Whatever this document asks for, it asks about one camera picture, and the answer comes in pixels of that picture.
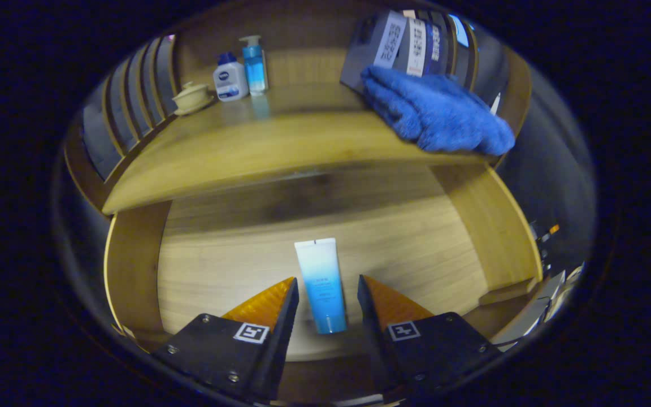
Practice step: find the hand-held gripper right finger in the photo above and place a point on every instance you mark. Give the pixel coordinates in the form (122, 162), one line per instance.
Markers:
(376, 339)

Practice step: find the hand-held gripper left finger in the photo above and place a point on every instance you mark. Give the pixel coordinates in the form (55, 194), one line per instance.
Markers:
(280, 339)

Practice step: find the blue and white tube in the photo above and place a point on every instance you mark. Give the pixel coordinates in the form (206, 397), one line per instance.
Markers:
(322, 282)

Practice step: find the wooden drawer with black knob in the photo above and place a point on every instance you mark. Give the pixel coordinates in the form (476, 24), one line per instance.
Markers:
(404, 237)

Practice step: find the wooden countertop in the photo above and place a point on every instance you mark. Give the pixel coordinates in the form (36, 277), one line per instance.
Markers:
(257, 147)

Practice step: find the blue folded towel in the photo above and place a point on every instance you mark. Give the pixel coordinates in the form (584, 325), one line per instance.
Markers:
(438, 113)

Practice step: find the black backdrop cloth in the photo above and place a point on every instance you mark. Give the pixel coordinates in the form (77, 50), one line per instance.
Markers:
(557, 169)

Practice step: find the cream lidded cup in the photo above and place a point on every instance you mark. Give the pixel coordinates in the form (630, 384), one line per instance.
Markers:
(191, 99)

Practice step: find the white bottle with blue cap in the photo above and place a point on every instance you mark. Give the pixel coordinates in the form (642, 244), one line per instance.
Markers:
(230, 79)

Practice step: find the blue pump bottle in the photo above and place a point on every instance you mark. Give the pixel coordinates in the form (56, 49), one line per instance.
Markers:
(255, 68)

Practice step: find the grey book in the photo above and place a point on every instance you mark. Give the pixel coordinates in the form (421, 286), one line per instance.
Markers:
(368, 48)

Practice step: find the white book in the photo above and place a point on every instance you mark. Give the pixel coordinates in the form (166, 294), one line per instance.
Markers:
(416, 48)

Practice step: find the dark blue book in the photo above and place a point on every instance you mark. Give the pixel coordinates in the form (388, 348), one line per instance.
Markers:
(436, 48)

